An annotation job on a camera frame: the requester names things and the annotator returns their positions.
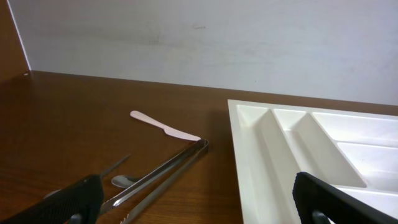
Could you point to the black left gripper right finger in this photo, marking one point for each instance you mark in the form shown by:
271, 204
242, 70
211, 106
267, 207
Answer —
319, 202

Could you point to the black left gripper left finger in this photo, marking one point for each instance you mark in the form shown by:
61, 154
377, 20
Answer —
83, 198

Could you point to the small steel teaspoon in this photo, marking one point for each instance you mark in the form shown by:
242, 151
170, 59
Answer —
124, 181
102, 174

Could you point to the white plastic cutlery tray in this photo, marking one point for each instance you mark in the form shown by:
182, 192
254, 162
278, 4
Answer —
354, 152

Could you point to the pink plastic knife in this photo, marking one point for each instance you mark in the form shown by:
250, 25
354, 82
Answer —
167, 129

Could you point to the steel kitchen tongs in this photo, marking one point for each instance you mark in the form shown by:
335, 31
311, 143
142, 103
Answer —
176, 166

